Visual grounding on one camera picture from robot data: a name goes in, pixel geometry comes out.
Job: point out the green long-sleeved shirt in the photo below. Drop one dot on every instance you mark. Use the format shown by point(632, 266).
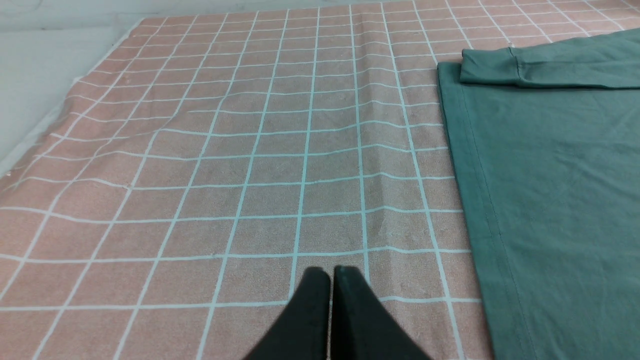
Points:
point(545, 144)

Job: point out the pink checkered tablecloth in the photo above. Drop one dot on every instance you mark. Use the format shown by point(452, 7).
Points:
point(171, 209)

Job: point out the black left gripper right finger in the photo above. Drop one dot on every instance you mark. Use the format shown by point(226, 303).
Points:
point(361, 327)

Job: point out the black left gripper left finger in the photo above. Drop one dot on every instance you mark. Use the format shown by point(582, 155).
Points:
point(301, 330)

